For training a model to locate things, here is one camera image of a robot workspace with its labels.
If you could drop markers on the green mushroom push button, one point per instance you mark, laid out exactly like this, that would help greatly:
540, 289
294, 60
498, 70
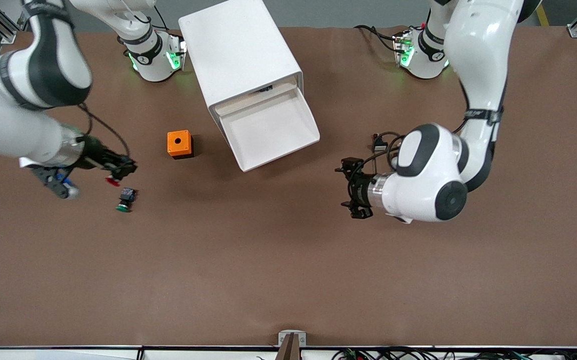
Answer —
127, 196

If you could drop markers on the grey table edge bracket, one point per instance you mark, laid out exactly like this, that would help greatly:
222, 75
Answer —
284, 337

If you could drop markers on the red push button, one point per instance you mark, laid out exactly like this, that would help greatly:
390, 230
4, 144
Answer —
110, 178

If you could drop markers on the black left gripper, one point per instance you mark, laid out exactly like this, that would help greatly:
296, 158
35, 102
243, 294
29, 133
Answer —
362, 190

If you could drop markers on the white table edge rail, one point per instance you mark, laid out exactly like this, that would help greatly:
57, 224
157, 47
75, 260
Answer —
68, 354

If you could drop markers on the orange button enclosure box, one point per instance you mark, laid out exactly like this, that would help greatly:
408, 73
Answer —
178, 142

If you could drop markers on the black rectangular white-faced push button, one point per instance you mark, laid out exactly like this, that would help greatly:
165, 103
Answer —
379, 146

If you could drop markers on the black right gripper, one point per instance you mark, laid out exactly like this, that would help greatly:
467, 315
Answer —
97, 154

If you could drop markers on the white drawer cabinet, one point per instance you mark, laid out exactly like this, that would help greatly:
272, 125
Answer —
233, 45

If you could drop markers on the white drawer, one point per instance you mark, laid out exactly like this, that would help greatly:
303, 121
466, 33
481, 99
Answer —
268, 135

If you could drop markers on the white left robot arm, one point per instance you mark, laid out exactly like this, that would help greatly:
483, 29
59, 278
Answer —
478, 50

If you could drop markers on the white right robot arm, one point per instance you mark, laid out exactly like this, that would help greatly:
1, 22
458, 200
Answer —
43, 50

